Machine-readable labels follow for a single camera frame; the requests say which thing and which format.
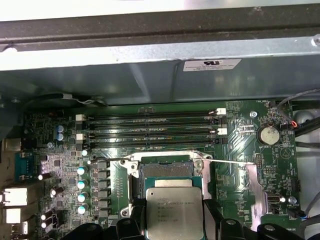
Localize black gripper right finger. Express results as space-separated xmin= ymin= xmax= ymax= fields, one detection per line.
xmin=202 ymin=199 xmax=293 ymax=240

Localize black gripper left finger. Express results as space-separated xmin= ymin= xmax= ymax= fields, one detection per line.
xmin=59 ymin=196 xmax=148 ymax=240

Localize silver CPU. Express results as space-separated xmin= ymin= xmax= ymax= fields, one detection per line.
xmin=144 ymin=176 xmax=208 ymax=240

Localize metal locking lever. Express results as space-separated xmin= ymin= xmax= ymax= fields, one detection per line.
xmin=92 ymin=156 xmax=132 ymax=162

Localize CPU socket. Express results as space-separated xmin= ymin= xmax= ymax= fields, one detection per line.
xmin=119 ymin=149 xmax=215 ymax=218

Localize RAM slot white clips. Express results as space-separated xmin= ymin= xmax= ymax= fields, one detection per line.
xmin=75 ymin=107 xmax=228 ymax=124
xmin=75 ymin=127 xmax=228 ymax=143

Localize silver internal USB port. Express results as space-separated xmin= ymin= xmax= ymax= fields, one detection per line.
xmin=266 ymin=193 xmax=282 ymax=214

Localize green motherboard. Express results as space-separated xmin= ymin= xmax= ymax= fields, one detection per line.
xmin=14 ymin=98 xmax=301 ymax=240

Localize silver coin battery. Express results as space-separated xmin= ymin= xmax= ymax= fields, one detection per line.
xmin=259 ymin=124 xmax=280 ymax=146

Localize black PC case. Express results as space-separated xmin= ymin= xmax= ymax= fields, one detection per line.
xmin=0 ymin=2 xmax=320 ymax=240

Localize white case label sticker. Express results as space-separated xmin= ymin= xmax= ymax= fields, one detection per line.
xmin=182 ymin=58 xmax=242 ymax=72

